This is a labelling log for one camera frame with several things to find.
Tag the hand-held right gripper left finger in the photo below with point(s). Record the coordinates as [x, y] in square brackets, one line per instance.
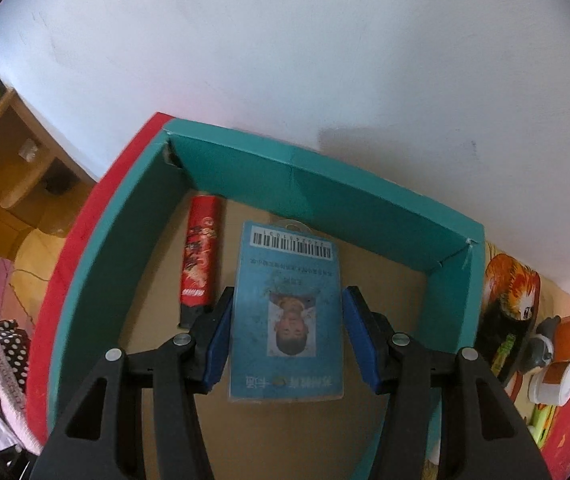
[215, 355]

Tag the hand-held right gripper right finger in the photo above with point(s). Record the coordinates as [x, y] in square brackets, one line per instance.
[360, 340]

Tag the blue id card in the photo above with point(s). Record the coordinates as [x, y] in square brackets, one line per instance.
[285, 270]

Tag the teal cardboard box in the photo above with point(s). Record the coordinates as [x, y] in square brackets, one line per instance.
[315, 195]

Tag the green utility knife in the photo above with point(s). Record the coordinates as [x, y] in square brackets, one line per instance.
[542, 422]

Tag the red lighter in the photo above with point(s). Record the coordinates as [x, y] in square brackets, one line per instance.
[200, 250]

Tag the polka dot cloth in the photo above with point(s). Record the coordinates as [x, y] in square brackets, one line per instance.
[5, 360]

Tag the pink foam floor mat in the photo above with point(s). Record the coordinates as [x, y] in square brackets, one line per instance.
[7, 285]

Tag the small pale shelf object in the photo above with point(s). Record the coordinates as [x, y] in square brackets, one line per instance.
[27, 149]

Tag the wooden desk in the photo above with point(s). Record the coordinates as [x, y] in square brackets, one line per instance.
[10, 125]

